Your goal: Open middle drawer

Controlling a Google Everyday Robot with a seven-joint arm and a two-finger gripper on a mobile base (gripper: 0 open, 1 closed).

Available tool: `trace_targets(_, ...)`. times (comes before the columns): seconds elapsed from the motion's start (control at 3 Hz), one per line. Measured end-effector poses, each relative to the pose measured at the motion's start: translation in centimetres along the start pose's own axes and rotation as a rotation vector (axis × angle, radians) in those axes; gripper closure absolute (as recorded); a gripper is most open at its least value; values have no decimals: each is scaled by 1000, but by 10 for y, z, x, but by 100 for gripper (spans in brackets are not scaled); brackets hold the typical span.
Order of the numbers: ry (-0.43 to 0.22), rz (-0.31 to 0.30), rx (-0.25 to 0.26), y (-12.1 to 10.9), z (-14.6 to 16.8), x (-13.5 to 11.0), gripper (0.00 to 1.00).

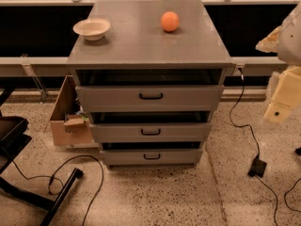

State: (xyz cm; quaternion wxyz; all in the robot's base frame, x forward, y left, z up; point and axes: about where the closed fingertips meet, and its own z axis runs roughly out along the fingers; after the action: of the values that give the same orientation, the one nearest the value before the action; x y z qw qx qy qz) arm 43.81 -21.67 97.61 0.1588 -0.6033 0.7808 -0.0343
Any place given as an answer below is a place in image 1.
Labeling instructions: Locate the orange ball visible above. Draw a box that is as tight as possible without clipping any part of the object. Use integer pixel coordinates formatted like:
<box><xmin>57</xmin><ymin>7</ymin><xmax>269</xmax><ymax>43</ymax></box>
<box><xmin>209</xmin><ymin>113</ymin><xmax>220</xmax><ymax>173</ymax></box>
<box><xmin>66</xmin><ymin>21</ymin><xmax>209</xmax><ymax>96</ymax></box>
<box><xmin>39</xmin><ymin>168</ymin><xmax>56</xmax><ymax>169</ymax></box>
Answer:
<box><xmin>161</xmin><ymin>11</ymin><xmax>180</xmax><ymax>32</ymax></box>

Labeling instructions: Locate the cardboard box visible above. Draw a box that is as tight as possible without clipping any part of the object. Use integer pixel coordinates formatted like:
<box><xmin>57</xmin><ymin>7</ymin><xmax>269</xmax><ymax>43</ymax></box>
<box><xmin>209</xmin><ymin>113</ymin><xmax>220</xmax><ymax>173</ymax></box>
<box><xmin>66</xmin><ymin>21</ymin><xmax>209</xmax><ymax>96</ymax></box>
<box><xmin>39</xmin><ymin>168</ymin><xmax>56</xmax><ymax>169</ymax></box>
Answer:
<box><xmin>50</xmin><ymin>76</ymin><xmax>93</xmax><ymax>147</ymax></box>

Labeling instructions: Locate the grey drawer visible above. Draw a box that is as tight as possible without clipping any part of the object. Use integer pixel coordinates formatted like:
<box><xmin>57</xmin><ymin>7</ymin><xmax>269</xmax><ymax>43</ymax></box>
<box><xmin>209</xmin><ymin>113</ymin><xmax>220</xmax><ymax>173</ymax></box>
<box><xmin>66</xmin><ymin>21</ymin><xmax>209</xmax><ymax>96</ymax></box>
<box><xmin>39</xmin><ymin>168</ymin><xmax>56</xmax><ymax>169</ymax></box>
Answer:
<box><xmin>90</xmin><ymin>123</ymin><xmax>211</xmax><ymax>143</ymax></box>
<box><xmin>100</xmin><ymin>149</ymin><xmax>202</xmax><ymax>166</ymax></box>
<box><xmin>76</xmin><ymin>86</ymin><xmax>224</xmax><ymax>112</ymax></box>

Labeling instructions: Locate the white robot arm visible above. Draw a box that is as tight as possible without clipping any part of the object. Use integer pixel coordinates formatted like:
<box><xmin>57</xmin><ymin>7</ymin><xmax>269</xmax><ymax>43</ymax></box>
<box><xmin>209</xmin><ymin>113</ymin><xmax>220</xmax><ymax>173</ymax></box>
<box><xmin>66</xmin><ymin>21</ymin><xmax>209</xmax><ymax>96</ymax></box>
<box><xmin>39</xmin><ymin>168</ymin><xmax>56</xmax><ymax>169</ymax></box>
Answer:
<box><xmin>256</xmin><ymin>2</ymin><xmax>301</xmax><ymax>123</ymax></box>

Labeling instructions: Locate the grey drawer cabinet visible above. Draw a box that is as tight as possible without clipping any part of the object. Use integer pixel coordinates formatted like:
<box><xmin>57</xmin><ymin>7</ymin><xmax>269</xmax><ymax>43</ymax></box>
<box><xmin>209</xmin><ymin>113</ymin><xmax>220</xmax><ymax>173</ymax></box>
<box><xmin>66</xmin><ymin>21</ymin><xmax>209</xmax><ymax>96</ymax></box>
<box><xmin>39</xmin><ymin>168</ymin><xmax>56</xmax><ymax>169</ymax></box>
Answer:
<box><xmin>66</xmin><ymin>0</ymin><xmax>235</xmax><ymax>170</ymax></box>

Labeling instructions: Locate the grey bottom drawer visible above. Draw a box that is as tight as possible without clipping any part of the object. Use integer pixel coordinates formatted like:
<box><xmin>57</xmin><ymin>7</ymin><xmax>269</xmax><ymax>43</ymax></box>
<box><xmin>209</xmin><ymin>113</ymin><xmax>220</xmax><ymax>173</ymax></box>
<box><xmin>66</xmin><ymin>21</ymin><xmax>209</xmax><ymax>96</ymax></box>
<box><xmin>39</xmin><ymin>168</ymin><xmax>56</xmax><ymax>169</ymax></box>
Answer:
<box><xmin>100</xmin><ymin>149</ymin><xmax>202</xmax><ymax>166</ymax></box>

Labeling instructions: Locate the grey metal railing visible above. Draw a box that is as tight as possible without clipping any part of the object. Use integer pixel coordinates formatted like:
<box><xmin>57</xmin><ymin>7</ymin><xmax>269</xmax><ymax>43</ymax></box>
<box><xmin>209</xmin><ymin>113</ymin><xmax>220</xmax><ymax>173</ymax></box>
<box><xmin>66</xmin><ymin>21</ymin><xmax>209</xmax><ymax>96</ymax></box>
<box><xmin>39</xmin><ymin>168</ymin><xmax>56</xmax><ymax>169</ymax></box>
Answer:
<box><xmin>0</xmin><ymin>0</ymin><xmax>301</xmax><ymax>104</ymax></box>

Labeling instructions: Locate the black power cable right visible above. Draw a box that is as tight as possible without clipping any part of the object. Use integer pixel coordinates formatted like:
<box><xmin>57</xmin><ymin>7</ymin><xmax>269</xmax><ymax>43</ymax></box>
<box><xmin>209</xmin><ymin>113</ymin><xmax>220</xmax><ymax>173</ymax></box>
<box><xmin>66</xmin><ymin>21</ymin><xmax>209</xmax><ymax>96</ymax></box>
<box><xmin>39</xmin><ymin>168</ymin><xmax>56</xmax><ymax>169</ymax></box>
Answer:
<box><xmin>229</xmin><ymin>67</ymin><xmax>279</xmax><ymax>226</ymax></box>

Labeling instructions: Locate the black chair base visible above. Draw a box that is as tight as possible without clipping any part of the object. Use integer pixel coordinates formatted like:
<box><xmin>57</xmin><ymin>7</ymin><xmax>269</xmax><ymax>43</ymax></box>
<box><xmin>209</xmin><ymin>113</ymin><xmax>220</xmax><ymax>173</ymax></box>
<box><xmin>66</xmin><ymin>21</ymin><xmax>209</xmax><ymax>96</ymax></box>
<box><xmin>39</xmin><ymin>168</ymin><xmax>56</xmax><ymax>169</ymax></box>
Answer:
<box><xmin>0</xmin><ymin>90</ymin><xmax>82</xmax><ymax>226</ymax></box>

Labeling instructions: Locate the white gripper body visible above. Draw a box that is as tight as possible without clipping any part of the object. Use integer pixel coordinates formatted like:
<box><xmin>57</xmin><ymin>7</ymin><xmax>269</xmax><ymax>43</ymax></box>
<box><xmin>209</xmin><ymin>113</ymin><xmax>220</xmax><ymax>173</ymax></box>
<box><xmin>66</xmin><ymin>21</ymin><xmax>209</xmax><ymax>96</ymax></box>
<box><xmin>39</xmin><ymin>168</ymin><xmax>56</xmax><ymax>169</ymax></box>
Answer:
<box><xmin>263</xmin><ymin>66</ymin><xmax>301</xmax><ymax>123</ymax></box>

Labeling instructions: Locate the grey top drawer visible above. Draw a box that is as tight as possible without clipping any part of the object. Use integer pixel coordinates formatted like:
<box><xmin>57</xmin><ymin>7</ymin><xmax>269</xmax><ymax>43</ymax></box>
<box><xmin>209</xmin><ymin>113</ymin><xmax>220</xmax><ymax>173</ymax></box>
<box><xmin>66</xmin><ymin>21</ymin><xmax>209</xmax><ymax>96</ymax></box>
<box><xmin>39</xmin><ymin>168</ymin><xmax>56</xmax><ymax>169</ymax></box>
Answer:
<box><xmin>76</xmin><ymin>86</ymin><xmax>224</xmax><ymax>112</ymax></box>

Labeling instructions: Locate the black cable on floor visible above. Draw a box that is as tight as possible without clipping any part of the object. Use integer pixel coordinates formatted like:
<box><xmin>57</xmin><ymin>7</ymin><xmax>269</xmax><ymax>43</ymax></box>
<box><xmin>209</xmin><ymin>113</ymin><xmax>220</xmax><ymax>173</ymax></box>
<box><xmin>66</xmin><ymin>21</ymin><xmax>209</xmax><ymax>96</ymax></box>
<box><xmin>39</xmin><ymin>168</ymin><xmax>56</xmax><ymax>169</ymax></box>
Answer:
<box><xmin>11</xmin><ymin>154</ymin><xmax>105</xmax><ymax>226</ymax></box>

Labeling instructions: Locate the white paper bowl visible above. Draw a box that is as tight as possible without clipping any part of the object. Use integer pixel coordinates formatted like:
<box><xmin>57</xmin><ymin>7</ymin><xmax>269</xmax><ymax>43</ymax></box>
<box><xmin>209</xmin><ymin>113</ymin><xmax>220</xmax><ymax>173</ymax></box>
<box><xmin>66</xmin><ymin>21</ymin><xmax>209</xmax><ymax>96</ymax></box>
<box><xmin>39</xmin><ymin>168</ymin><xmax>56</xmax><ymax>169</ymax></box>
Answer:
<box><xmin>73</xmin><ymin>18</ymin><xmax>111</xmax><ymax>41</ymax></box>

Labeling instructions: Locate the black power adapter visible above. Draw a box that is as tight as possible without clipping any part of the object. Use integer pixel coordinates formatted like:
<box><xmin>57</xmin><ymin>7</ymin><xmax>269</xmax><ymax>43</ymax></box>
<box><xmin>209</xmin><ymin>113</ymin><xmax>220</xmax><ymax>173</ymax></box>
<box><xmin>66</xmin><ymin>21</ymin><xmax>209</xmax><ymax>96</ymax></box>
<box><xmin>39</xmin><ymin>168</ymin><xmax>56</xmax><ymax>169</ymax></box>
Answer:
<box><xmin>248</xmin><ymin>157</ymin><xmax>267</xmax><ymax>178</ymax></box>

